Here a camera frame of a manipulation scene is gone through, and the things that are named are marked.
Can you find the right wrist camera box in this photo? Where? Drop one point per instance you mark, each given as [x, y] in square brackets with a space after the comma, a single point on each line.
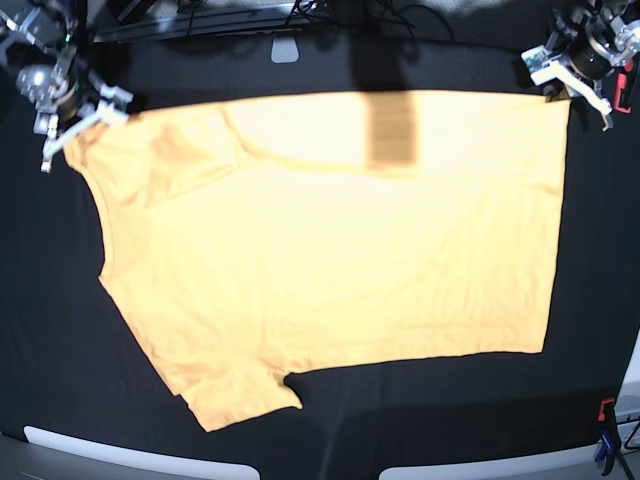
[114, 99]

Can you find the red blue clamp near right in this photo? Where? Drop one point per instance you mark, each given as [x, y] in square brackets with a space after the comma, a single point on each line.
[610, 441]

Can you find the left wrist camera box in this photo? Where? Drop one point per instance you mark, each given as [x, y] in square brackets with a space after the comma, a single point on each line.
[541, 64]

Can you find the yellow t-shirt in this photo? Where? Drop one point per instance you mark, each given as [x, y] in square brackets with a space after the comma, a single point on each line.
[248, 240]

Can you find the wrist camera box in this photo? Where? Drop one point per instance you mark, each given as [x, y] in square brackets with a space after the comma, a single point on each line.
[114, 99]
[541, 64]

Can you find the red clamp far right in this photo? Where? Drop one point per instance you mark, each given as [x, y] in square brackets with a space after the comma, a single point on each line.
[625, 84]

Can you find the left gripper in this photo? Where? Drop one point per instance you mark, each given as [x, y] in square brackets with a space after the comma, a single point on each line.
[593, 43]

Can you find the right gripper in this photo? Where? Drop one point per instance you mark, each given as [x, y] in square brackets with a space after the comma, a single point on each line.
[65, 101]

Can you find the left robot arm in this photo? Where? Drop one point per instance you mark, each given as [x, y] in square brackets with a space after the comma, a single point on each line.
[606, 87]

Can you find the grey tab at table edge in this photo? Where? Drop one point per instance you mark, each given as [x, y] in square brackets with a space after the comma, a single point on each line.
[284, 51]

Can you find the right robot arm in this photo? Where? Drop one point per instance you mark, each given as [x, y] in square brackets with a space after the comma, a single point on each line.
[45, 45]

